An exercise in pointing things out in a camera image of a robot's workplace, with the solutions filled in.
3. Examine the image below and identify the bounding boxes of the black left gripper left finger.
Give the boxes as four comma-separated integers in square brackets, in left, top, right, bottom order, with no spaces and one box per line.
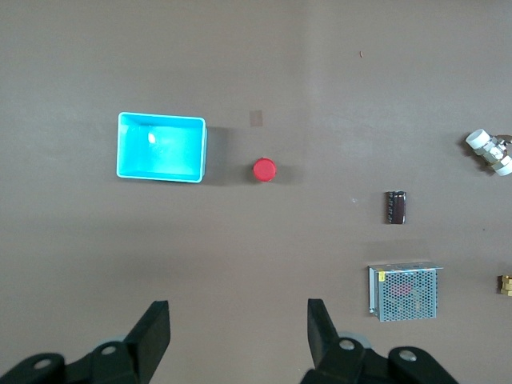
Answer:
[0,299,172,384]

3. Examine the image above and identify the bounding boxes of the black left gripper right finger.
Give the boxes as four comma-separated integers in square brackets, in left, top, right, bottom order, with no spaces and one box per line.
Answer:
[302,298,459,384]

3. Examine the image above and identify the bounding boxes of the red round button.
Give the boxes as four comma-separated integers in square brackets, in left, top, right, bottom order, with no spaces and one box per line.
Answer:
[252,158,278,184]

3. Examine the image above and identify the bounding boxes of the metal mesh power supply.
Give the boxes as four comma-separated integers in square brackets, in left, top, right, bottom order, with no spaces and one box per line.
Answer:
[367,261,444,322]

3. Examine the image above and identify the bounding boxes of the dark brown cylindrical capacitor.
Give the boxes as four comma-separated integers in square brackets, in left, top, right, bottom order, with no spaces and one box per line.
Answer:
[384,190,408,225]

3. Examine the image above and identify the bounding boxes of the cyan plastic box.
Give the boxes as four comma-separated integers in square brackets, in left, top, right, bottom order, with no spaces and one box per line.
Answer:
[115,112,208,185]

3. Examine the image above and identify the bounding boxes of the white capped pipe valve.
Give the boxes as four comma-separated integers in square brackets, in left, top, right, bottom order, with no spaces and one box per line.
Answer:
[465,129,512,178]

